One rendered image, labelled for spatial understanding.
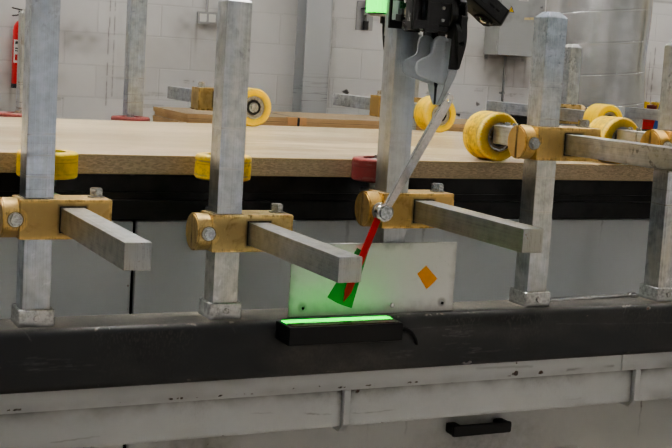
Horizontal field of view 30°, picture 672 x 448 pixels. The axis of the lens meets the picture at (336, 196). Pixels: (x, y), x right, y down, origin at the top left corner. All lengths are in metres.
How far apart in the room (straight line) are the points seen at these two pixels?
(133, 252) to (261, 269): 0.62
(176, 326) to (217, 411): 0.16
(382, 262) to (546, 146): 0.31
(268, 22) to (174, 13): 0.71
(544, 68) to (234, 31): 0.49
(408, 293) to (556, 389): 0.34
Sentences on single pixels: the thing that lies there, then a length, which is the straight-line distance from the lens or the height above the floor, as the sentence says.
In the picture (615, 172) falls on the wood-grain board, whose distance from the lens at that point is 2.19.
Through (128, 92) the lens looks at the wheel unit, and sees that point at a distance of 2.74.
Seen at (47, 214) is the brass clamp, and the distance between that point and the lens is 1.58.
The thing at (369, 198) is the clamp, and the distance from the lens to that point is 1.74.
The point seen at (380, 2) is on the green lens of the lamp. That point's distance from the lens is 1.78.
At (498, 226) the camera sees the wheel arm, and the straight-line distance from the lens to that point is 1.59.
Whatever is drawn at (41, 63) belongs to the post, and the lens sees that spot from 1.57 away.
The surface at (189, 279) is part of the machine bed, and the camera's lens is 1.89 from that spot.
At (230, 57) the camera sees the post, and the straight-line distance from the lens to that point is 1.64.
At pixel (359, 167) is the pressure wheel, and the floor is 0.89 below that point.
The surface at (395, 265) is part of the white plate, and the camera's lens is 1.77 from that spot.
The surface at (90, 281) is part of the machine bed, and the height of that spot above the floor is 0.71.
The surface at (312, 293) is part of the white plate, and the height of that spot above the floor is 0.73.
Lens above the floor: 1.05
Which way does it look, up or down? 6 degrees down
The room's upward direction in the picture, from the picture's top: 3 degrees clockwise
